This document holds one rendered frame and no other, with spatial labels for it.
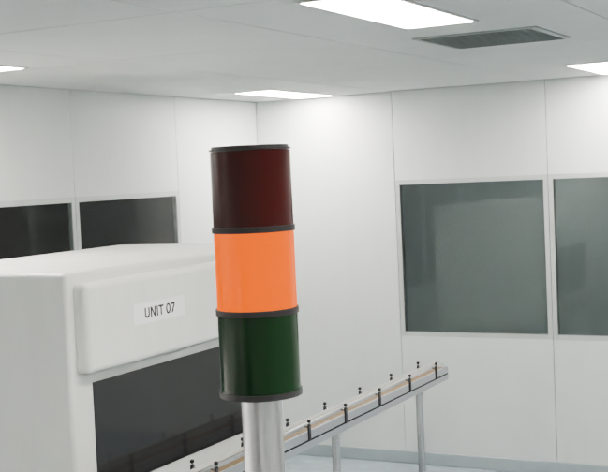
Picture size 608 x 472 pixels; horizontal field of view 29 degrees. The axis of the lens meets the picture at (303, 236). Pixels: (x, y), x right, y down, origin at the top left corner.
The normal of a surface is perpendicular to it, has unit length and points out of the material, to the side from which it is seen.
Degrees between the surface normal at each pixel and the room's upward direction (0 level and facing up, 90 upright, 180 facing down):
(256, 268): 90
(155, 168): 90
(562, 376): 90
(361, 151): 90
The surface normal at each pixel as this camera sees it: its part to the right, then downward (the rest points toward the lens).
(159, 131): 0.89, -0.01
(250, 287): -0.08, 0.06
